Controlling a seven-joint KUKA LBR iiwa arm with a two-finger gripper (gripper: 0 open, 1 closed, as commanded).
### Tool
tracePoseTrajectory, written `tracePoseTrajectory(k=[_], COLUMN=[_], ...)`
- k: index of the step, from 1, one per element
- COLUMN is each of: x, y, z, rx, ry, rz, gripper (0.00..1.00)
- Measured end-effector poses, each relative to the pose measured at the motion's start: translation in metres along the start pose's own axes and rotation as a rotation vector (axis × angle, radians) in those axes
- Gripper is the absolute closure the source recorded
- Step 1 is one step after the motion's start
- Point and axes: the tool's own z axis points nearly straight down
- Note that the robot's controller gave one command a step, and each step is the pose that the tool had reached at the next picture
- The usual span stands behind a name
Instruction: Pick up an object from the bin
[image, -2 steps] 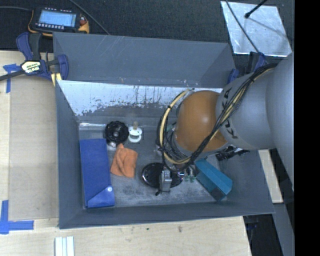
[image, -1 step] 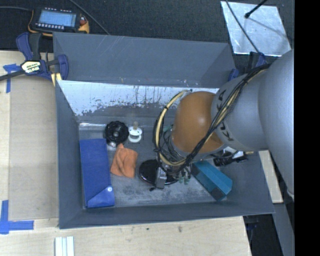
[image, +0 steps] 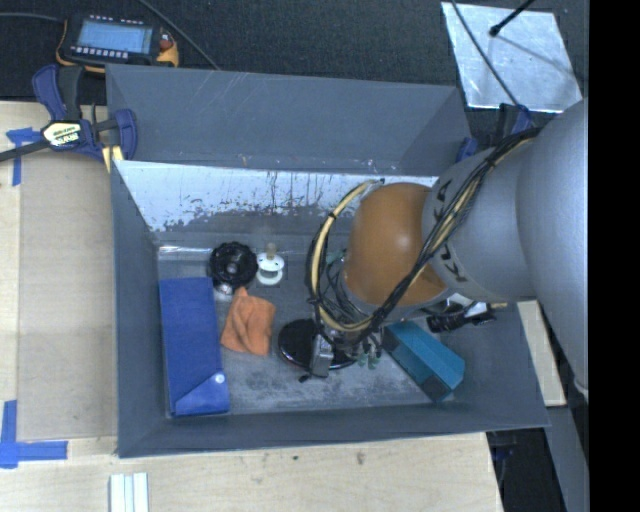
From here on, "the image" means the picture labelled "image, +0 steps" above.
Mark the black round disc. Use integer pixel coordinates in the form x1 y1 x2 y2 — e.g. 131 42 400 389
277 317 359 372

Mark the pale wood flat board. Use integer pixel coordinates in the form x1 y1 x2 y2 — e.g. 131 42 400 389
16 149 120 443

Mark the orange cloth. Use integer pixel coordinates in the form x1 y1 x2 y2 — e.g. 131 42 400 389
219 286 278 357

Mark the teal box with dark end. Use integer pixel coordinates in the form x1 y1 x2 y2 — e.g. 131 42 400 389
381 320 467 404

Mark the blue flat pouch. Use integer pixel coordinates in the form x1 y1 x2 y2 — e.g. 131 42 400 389
158 276 232 418

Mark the white pacifier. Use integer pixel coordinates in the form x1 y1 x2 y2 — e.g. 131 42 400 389
255 241 288 288

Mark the grey metal bin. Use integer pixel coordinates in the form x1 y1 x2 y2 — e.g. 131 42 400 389
104 63 552 459

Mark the black round knob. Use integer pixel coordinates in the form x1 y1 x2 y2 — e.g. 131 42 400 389
207 240 260 292

